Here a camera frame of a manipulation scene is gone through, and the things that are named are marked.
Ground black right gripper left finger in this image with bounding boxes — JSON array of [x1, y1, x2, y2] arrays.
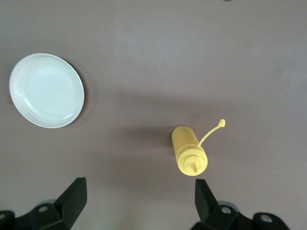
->
[[0, 177, 87, 230]]

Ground yellow squeeze bottle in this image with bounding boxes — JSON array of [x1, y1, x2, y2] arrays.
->
[[171, 118, 226, 177]]

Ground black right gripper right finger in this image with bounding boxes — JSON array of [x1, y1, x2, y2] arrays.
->
[[190, 178, 292, 230]]

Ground beige plate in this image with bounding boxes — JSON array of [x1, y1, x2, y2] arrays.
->
[[9, 53, 85, 129]]

